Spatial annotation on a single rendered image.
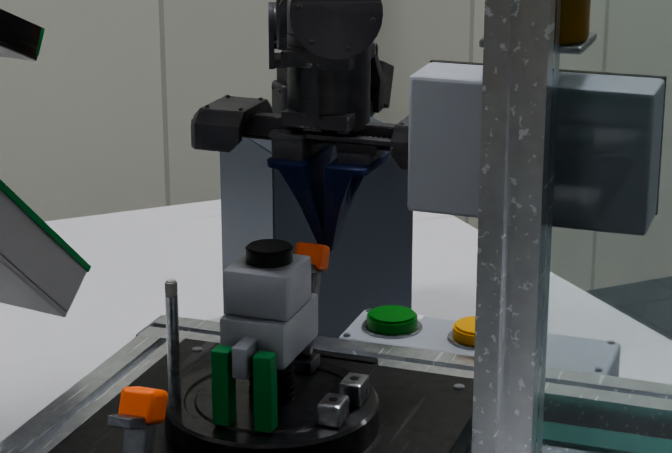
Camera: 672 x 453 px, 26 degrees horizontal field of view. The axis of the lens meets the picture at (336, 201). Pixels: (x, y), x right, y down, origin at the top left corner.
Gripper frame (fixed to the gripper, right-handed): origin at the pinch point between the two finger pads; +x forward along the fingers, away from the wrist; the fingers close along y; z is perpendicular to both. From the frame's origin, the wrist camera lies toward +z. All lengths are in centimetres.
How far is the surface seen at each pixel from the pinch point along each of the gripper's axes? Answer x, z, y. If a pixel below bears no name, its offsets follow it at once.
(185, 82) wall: 40, 205, 109
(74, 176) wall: 59, 187, 129
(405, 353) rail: 12.9, 5.7, -4.1
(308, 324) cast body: 5.0, -10.1, -2.3
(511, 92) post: -15.0, -27.3, -18.9
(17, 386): 23.0, 9.9, 32.7
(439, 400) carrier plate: 12.0, -3.6, -9.4
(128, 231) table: 23, 53, 44
